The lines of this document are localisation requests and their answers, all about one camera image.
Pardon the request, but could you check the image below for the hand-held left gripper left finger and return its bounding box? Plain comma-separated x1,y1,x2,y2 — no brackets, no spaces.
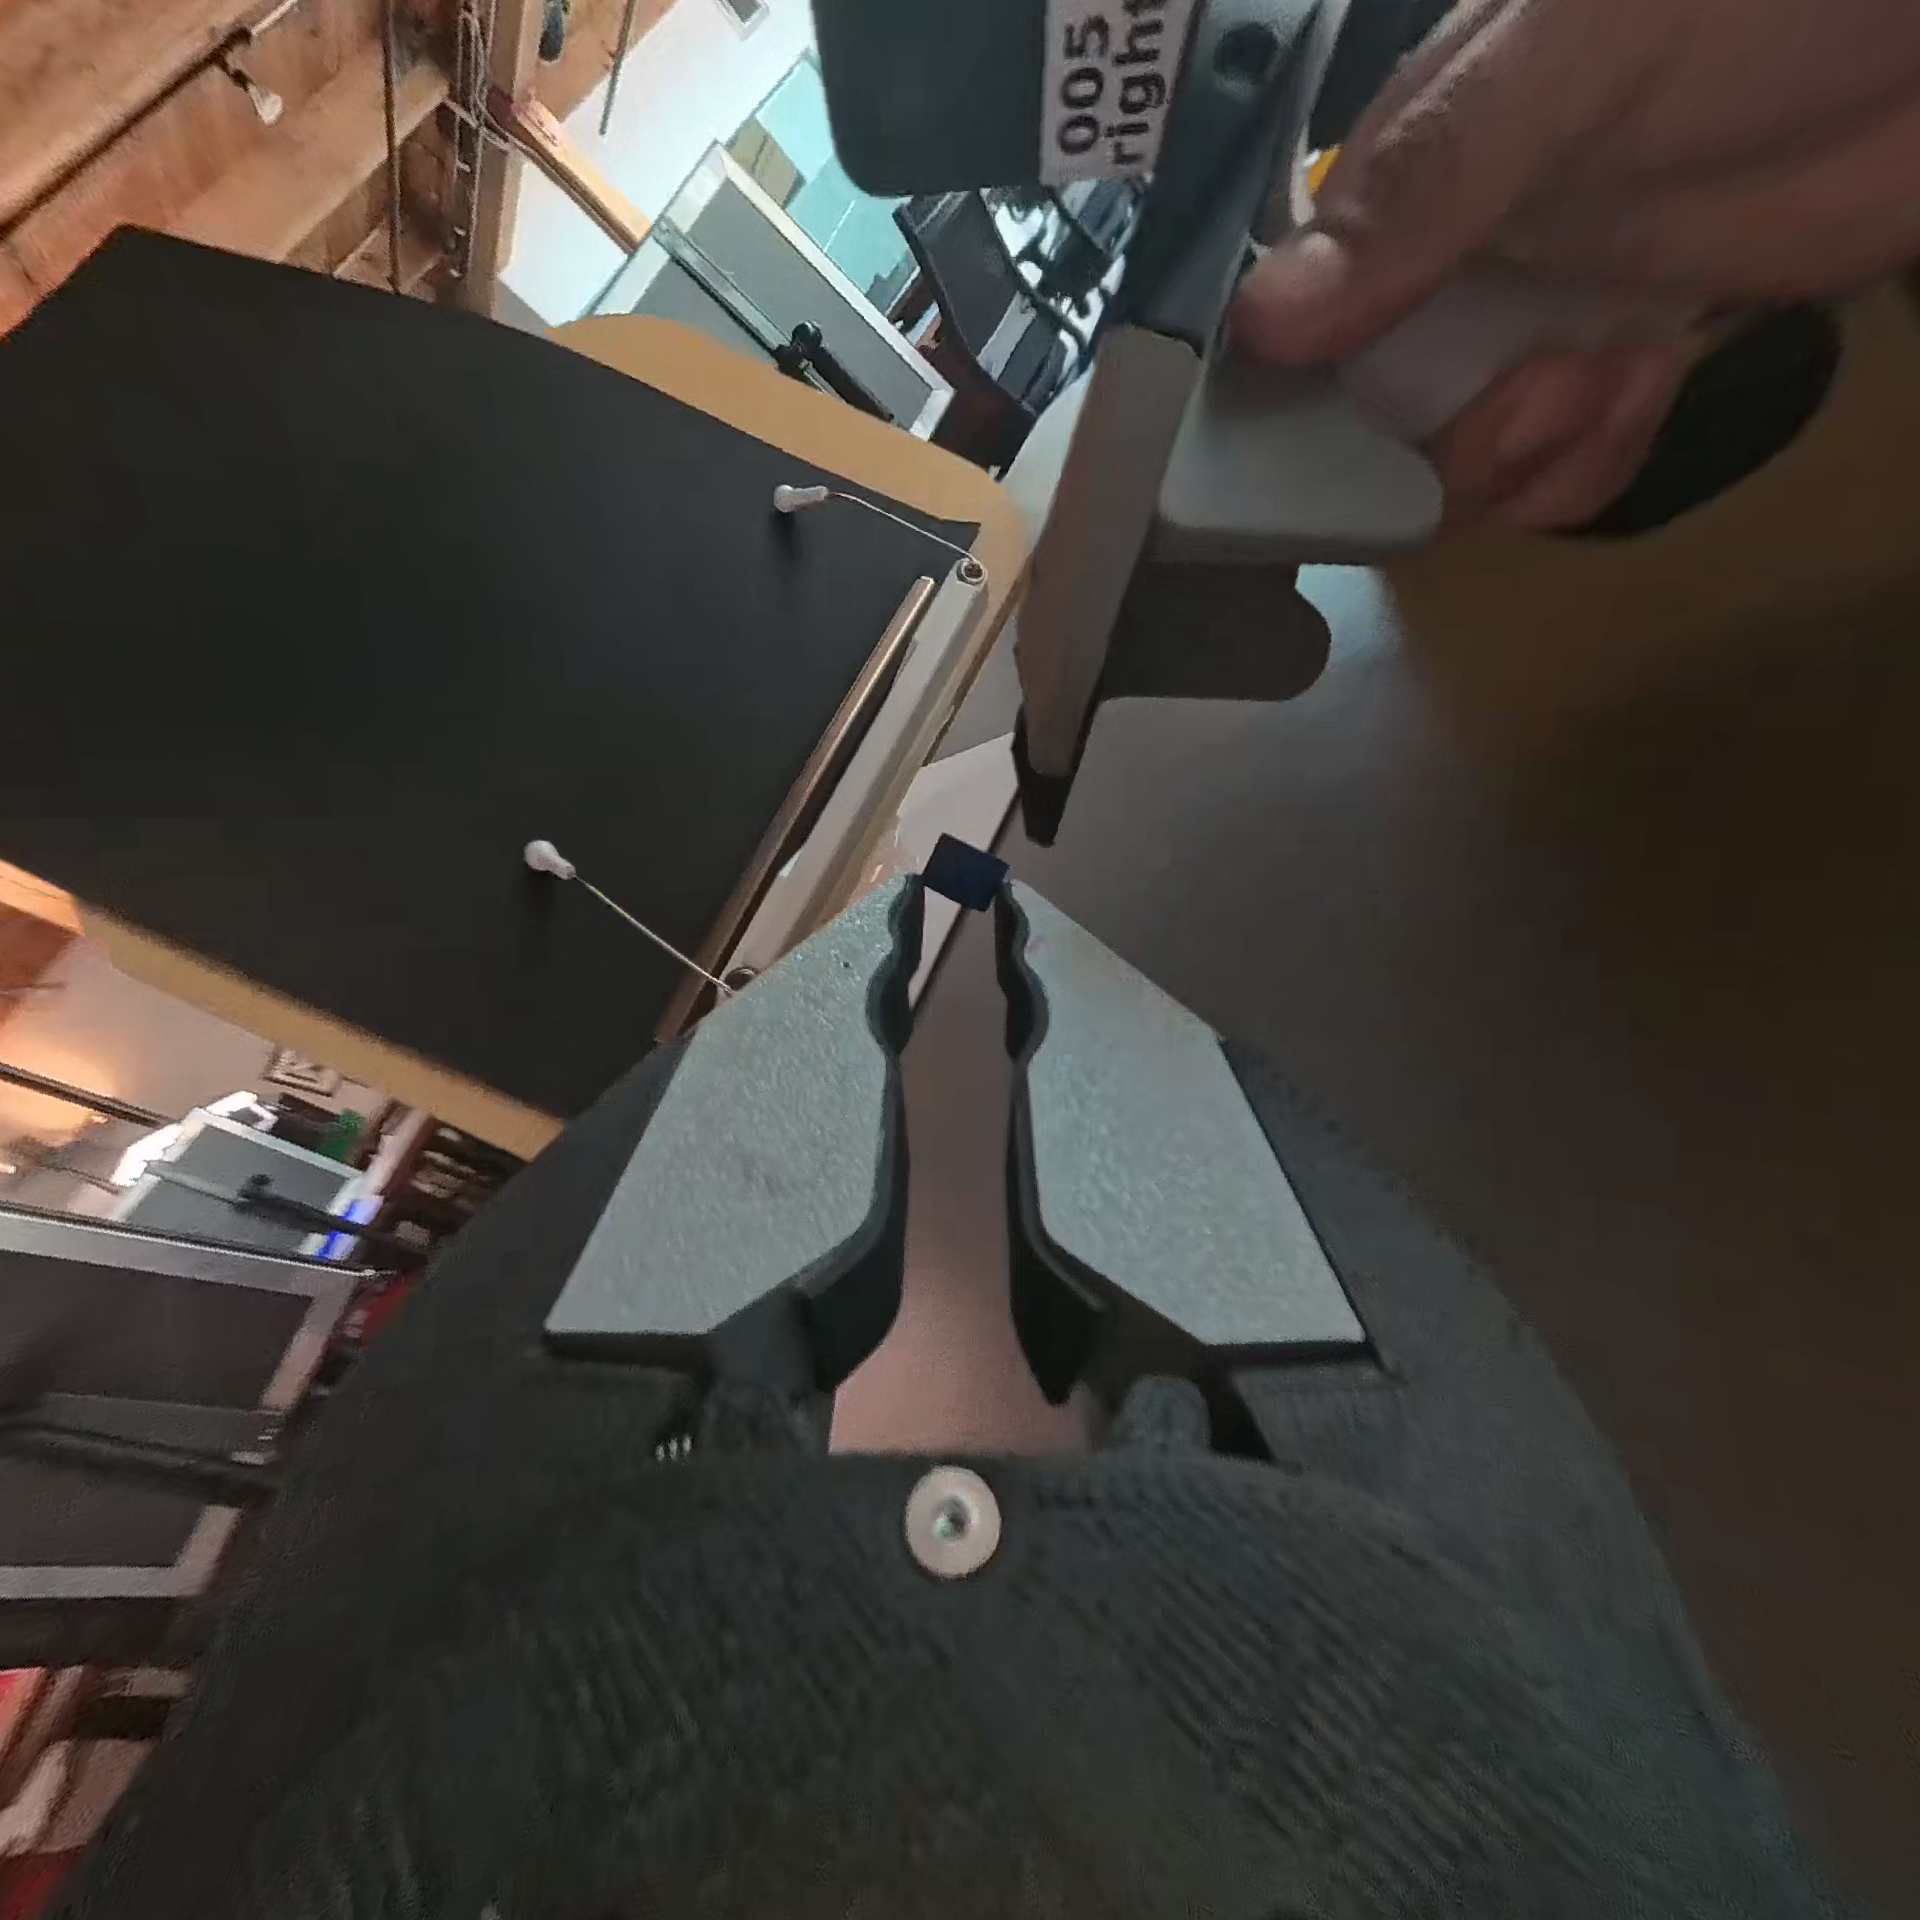
539,874,924,1392

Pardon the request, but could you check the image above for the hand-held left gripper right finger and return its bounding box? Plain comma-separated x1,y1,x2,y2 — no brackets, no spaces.
991,882,1370,1406

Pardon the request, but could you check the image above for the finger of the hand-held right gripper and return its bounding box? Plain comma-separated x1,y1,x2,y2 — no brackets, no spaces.
1099,563,1332,711
1012,328,1448,850

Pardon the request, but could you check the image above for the person's right hand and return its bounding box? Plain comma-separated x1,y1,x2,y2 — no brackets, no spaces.
1235,0,1920,538

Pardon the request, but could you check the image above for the black office chair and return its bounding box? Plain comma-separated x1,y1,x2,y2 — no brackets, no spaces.
897,185,1117,465

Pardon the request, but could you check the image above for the grey framed partition panel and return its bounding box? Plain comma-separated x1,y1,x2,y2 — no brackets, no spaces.
111,1108,377,1262
629,140,955,437

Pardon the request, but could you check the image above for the black computer monitor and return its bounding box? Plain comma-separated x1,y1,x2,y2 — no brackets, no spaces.
0,223,1034,1157

